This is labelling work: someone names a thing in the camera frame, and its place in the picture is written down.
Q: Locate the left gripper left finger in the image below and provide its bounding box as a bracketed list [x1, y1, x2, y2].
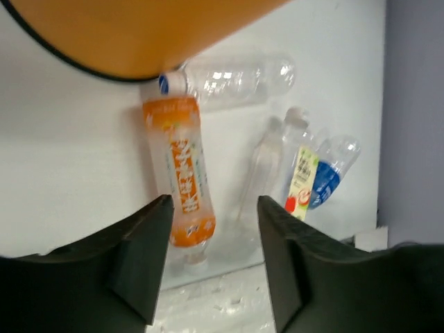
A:
[1, 195, 173, 332]

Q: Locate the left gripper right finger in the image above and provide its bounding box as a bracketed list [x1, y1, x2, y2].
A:
[257, 196, 443, 332]

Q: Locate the apple juice label bottle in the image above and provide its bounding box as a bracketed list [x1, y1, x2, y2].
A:
[239, 106, 321, 244]

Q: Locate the orange label bottle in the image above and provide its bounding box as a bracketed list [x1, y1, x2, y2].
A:
[143, 96, 216, 271]

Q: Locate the orange cylindrical bin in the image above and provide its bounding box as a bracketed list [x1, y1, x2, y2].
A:
[1, 1, 284, 83]

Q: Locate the blue label bottle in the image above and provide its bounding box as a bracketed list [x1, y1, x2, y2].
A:
[309, 135, 361, 210]

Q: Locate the clear unlabelled bottle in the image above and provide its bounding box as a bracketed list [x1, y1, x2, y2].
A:
[158, 52, 296, 111]

